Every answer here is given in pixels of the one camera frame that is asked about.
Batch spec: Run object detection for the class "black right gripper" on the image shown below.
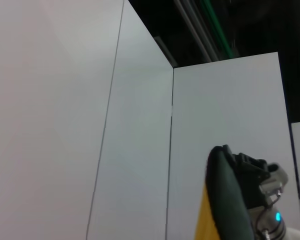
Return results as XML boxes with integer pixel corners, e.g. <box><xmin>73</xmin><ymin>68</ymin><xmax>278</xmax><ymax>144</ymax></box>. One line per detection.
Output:
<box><xmin>229</xmin><ymin>151</ymin><xmax>270</xmax><ymax>210</ymax></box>

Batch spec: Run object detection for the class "dark green and yellow towel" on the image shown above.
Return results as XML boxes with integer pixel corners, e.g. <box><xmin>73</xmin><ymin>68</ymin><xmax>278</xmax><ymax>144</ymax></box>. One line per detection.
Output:
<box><xmin>194</xmin><ymin>144</ymin><xmax>256</xmax><ymax>240</ymax></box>

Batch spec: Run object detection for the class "green ceiling strip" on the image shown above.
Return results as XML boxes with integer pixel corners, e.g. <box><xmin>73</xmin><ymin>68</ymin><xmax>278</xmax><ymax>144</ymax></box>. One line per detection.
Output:
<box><xmin>202</xmin><ymin>0</ymin><xmax>235</xmax><ymax>60</ymax></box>

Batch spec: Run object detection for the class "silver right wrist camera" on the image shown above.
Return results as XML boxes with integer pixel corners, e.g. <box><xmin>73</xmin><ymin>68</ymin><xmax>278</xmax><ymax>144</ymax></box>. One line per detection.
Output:
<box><xmin>259</xmin><ymin>163</ymin><xmax>290</xmax><ymax>199</ymax></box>

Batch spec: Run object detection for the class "right gripper cable with plug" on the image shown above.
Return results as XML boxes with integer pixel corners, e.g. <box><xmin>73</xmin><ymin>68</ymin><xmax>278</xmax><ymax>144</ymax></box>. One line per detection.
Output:
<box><xmin>254</xmin><ymin>194</ymin><xmax>282</xmax><ymax>240</ymax></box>

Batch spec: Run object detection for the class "grey ceiling rail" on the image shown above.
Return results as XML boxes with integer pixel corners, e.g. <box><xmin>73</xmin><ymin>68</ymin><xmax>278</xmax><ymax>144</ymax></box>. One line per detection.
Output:
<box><xmin>173</xmin><ymin>0</ymin><xmax>220</xmax><ymax>63</ymax></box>

